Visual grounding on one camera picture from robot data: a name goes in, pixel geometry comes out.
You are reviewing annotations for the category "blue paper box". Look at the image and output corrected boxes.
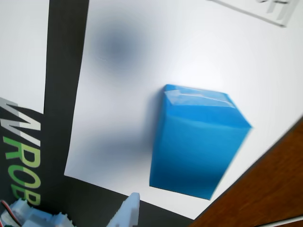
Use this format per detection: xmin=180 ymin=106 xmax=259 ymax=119
xmin=149 ymin=84 xmax=253 ymax=202

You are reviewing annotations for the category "black printed work mat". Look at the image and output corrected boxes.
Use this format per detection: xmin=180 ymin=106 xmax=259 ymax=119
xmin=0 ymin=0 xmax=303 ymax=227

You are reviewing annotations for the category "white paper marked HOME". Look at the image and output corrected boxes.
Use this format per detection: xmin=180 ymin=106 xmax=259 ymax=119
xmin=63 ymin=0 xmax=303 ymax=221

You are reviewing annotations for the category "white paper marked 1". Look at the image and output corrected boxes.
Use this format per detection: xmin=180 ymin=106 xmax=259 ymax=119
xmin=0 ymin=0 xmax=51 ymax=114

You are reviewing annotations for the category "red white black servo cable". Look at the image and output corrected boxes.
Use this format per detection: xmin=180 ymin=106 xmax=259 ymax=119
xmin=0 ymin=200 xmax=15 ymax=225

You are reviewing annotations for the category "white power cable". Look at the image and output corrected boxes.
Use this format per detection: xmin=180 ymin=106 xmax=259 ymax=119
xmin=265 ymin=215 xmax=303 ymax=227

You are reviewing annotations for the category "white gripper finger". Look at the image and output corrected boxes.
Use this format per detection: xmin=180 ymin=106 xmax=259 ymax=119
xmin=107 ymin=192 xmax=141 ymax=227

